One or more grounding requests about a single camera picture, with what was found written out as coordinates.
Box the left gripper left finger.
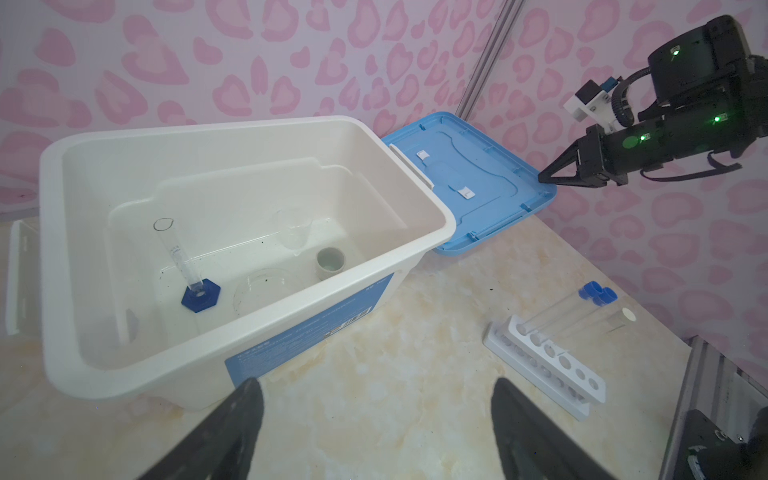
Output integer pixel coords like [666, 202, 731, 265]
[142, 378, 264, 479]

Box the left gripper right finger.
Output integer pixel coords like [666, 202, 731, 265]
[490, 377, 612, 479]

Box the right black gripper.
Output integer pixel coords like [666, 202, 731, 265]
[538, 15, 767, 188]

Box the blue capped test tube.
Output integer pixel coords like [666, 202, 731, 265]
[516, 281, 603, 335]
[532, 287, 618, 346]

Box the blue base graduated cylinder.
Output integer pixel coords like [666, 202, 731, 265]
[153, 217, 221, 313]

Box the clear petri dish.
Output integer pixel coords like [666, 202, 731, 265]
[233, 268, 302, 318]

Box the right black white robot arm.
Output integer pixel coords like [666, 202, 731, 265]
[538, 15, 767, 188]

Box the white test tube rack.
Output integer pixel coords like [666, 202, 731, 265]
[482, 315, 607, 421]

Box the blue plastic bin lid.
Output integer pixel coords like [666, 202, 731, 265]
[383, 112, 557, 256]

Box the white plastic storage bin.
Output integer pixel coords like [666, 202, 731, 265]
[5, 116, 456, 410]

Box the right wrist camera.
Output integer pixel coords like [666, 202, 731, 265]
[564, 77, 620, 133]

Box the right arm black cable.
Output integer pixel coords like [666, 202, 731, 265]
[610, 65, 655, 128]

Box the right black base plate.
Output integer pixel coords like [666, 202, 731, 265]
[672, 407, 767, 480]

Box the aluminium mounting rail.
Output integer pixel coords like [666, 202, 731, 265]
[659, 336, 767, 479]

